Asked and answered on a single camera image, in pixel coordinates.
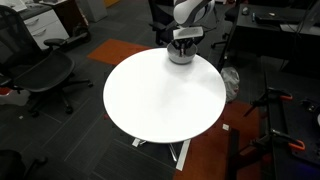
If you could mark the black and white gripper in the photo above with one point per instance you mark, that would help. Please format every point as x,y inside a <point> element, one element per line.
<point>191,33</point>

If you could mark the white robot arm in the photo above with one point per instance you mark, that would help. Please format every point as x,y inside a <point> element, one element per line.
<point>186,14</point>

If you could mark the grey round bowl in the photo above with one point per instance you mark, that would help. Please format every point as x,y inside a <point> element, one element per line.
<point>178,58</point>

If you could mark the white plastic bag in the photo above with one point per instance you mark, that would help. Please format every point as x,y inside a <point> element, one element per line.
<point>231,80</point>

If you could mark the white table base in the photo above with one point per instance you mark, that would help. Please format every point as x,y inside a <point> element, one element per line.
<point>178,159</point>

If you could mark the black desk right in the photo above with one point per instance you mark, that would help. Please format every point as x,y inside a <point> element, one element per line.
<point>278,32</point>

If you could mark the white drawer cabinet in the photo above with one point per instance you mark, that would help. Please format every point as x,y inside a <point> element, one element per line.
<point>43,26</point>

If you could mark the black mesh office chair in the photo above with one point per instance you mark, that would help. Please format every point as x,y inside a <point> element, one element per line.
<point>24,66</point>

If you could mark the orange handled clamp upper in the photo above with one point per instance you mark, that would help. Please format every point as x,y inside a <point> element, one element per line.
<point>269,93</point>

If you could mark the orange handled clamp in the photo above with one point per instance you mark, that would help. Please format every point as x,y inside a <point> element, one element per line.
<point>293,143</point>
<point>269,93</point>

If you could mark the orange handled clamp lower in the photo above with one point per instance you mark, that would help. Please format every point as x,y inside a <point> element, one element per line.
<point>293,143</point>

